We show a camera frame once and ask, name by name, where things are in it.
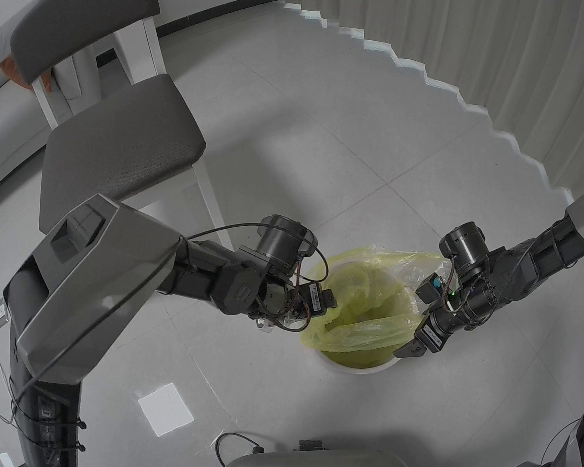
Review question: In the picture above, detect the beige curtain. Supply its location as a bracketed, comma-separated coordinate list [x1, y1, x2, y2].
[285, 0, 584, 198]

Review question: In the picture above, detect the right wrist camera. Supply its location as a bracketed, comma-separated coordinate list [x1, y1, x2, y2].
[415, 274, 456, 310]

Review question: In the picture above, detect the white trash bin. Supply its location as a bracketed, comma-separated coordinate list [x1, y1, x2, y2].
[304, 253, 421, 376]

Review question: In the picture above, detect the grey cushioned white chair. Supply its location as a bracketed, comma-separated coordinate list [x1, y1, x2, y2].
[11, 0, 228, 236]

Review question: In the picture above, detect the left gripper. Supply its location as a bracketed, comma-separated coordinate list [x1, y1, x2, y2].
[268, 280, 339, 326]

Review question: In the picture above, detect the orange cushion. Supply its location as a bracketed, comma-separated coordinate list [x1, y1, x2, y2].
[0, 55, 54, 92]

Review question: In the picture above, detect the pale grey sofa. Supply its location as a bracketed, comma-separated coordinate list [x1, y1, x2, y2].
[0, 0, 103, 203]

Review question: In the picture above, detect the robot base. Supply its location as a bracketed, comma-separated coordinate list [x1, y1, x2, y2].
[229, 438, 409, 467]

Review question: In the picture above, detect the yellow plastic bag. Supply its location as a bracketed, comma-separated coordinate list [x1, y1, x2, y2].
[299, 245, 452, 369]

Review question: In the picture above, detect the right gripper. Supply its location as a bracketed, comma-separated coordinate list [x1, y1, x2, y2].
[413, 305, 472, 355]

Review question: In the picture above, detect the black cable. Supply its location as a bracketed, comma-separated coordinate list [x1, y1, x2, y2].
[214, 432, 266, 467]
[180, 221, 331, 332]

